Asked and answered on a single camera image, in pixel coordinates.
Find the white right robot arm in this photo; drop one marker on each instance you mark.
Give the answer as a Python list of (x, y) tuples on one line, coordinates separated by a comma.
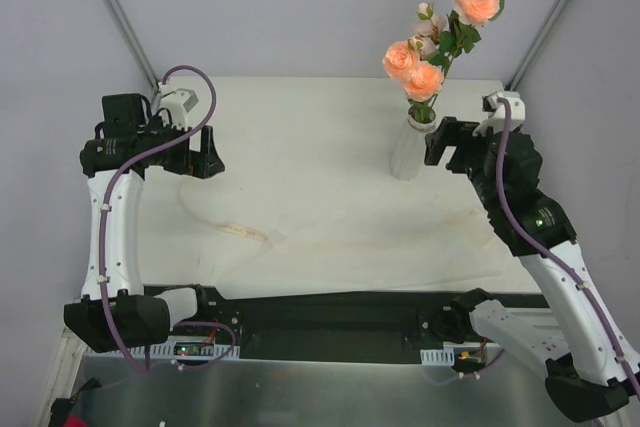
[(591, 373)]

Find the white slotted cable duct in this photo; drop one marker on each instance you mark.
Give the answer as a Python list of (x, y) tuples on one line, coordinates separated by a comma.
[(444, 357), (195, 351)]

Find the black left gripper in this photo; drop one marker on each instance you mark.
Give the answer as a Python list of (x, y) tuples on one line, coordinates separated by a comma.
[(194, 153)]

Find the red cloth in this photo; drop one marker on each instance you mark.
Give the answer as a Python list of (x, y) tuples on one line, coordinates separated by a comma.
[(75, 421)]

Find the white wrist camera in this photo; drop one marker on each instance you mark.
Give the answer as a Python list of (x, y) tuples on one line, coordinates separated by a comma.
[(174, 106), (505, 111)]

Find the black clamp bottom left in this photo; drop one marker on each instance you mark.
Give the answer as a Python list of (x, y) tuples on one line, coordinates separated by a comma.
[(62, 408)]

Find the white ribbed ceramic vase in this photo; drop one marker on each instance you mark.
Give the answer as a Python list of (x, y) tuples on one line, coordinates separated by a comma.
[(409, 149)]

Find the aluminium frame post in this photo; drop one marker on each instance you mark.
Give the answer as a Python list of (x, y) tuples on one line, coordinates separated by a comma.
[(537, 45), (123, 24)]

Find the white wrapping paper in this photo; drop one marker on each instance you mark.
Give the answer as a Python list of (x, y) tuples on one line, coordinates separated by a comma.
[(270, 273)]

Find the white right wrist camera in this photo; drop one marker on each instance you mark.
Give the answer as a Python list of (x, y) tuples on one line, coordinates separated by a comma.
[(505, 111)]

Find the white slotted cable duct right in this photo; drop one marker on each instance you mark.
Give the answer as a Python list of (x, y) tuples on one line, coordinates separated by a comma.
[(444, 357)]

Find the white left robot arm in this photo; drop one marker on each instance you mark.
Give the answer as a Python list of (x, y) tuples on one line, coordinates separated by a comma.
[(113, 309)]

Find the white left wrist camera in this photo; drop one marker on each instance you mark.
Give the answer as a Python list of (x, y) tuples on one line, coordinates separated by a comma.
[(174, 106)]

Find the aluminium front rail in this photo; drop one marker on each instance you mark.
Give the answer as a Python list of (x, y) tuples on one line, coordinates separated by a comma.
[(66, 365)]

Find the right aluminium frame post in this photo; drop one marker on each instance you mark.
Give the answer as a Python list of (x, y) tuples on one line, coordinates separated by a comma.
[(537, 45)]

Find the white slotted cable duct left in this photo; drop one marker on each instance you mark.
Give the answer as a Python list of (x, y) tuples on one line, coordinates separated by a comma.
[(195, 351)]

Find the left aluminium frame post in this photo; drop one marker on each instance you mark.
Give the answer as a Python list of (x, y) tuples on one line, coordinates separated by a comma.
[(123, 24)]

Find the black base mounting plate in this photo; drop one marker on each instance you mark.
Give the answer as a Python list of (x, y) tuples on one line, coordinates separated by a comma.
[(353, 327)]

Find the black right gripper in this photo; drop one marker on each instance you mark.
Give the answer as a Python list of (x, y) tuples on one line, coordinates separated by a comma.
[(460, 148)]

